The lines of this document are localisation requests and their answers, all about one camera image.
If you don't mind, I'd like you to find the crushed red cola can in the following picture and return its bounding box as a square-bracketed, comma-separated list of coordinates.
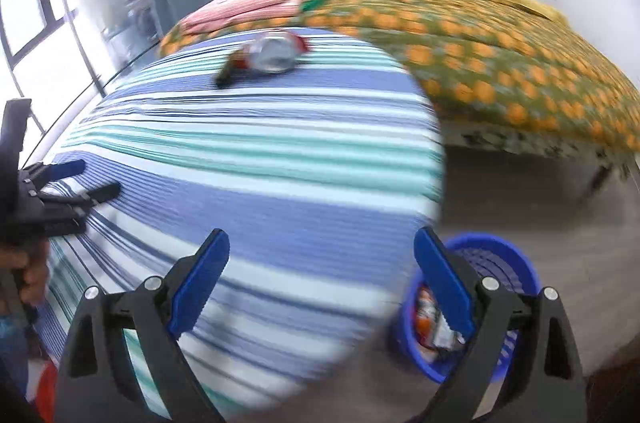
[214, 30, 310, 89]

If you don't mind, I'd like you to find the blue plastic trash basket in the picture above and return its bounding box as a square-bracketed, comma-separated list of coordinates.
[388, 232, 541, 384]

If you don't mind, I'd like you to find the left hand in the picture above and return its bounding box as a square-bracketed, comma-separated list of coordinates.
[0, 239, 50, 307]

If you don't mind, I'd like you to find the orange plastic wrapper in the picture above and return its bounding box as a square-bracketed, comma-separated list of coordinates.
[414, 287, 439, 348]

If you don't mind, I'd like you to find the blue striped table cloth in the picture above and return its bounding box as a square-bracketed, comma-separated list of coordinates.
[37, 28, 444, 417]

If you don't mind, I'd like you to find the folded pink blanket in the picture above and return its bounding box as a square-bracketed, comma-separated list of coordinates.
[179, 0, 308, 34]

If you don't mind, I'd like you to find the dark green wrapper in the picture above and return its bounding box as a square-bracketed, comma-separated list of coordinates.
[299, 0, 327, 13]

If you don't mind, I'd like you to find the orange floral bed quilt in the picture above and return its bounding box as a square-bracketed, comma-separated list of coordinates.
[158, 0, 640, 154]

